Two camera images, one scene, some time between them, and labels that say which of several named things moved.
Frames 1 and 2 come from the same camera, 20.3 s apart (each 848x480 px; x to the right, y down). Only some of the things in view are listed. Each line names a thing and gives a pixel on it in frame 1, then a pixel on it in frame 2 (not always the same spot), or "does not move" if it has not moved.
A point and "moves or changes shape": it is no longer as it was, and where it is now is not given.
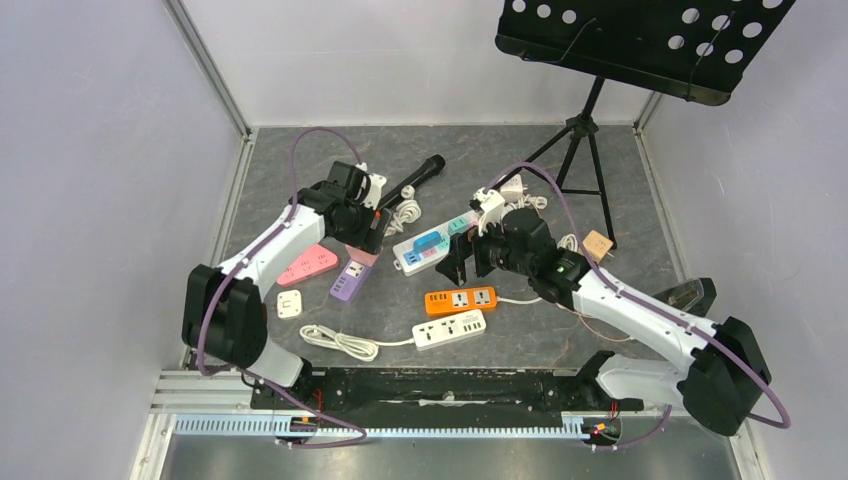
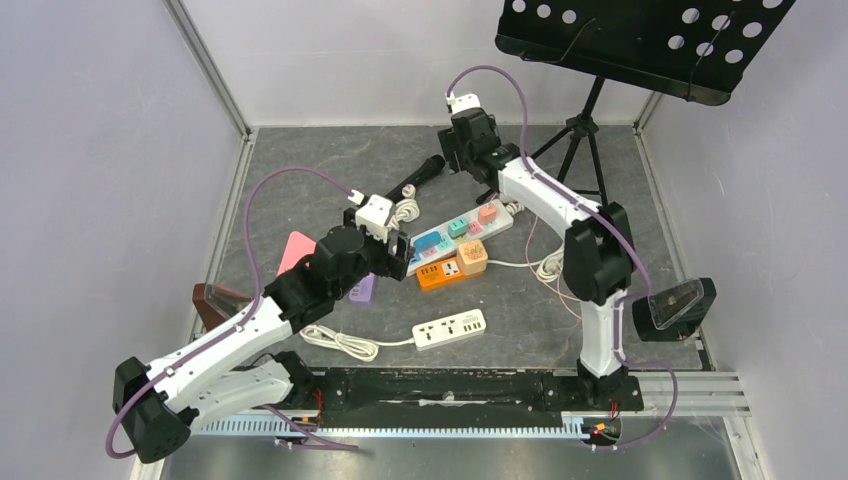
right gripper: (476, 246) → (451, 147)
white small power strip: (449, 329) does not move
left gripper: (367, 239) → (395, 265)
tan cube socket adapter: (598, 245) moves or changes shape
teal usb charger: (457, 226) does not move
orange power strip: (464, 299) → (438, 272)
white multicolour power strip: (430, 248) does not move
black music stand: (696, 50) does not move
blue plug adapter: (429, 240) does not move
